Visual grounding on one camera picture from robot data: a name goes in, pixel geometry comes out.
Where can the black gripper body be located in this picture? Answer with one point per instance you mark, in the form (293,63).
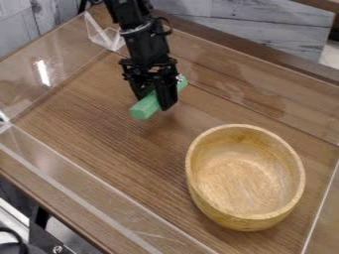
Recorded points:
(148,54)

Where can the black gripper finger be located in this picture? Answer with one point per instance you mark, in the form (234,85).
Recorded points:
(140,83)
(165,92)

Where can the green rectangular block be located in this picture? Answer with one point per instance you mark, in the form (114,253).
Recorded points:
(144,108)

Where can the light wooden bowl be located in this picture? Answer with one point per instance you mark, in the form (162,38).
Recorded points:
(245,176)

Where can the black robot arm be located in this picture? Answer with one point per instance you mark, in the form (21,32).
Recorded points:
(133,14)

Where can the clear acrylic corner bracket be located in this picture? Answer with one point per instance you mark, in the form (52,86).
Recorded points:
(104,37)

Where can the clear acrylic tray wall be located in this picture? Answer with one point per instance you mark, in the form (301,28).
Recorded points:
(105,216)

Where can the black table leg frame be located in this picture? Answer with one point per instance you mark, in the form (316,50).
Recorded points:
(45,240)

